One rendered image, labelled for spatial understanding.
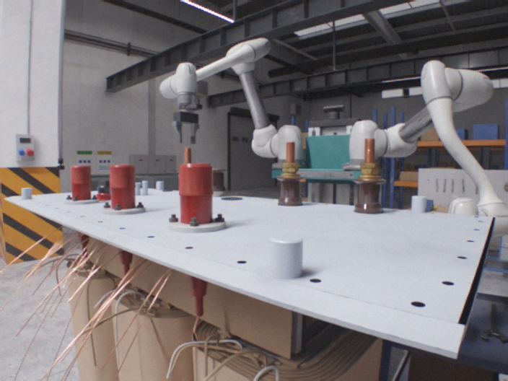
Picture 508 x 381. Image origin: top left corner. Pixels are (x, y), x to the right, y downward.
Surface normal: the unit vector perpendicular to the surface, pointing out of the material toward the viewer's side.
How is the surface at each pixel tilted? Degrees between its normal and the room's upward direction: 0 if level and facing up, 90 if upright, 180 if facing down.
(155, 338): 90
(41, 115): 90
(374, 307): 11
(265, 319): 90
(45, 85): 90
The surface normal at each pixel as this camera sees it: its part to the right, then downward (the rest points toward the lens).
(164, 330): 0.03, 0.07
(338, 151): -0.58, 0.07
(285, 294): -0.12, -0.97
